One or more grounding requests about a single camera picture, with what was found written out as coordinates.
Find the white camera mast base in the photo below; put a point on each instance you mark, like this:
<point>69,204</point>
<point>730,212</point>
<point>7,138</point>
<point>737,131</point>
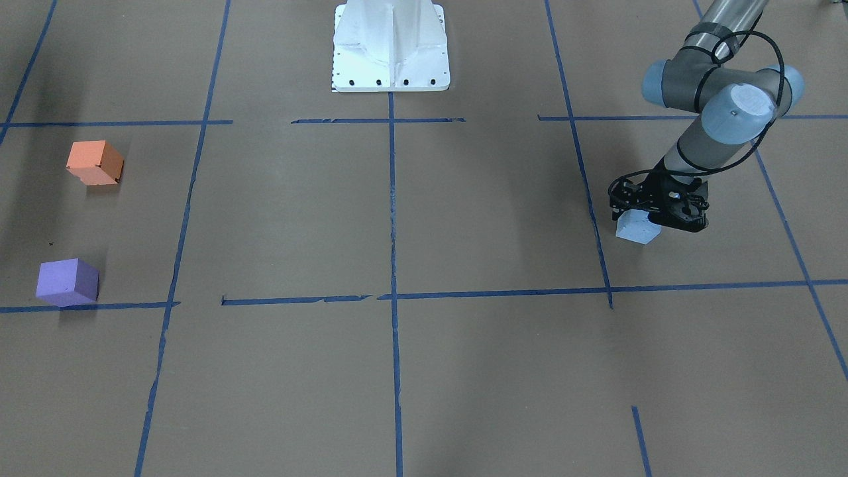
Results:
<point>390,46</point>

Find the purple foam block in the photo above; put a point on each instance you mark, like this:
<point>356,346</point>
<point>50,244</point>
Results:
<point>67,283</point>

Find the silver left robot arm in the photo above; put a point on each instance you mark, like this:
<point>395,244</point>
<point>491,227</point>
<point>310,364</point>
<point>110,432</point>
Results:
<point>734,109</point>

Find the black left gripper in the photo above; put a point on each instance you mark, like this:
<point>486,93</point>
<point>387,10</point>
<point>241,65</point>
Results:
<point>644,193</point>

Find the orange foam block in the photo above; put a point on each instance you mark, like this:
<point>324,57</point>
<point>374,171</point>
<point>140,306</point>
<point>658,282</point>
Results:
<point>95,163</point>

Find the light blue foam block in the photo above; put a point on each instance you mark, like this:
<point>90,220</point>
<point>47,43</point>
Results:
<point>634,226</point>

